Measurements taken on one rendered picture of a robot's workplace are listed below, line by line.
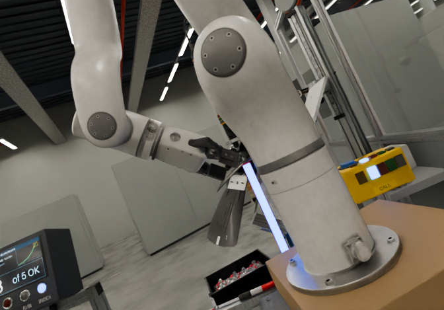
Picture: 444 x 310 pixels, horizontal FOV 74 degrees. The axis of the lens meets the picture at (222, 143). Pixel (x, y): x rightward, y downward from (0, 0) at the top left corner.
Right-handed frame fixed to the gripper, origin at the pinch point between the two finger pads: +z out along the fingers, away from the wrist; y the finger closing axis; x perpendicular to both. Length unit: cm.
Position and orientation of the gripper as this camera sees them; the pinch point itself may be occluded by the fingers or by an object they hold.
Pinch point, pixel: (226, 166)
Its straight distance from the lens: 64.5
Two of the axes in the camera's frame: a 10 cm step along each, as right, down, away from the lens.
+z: 9.3, 3.4, 1.6
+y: -3.0, 4.2, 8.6
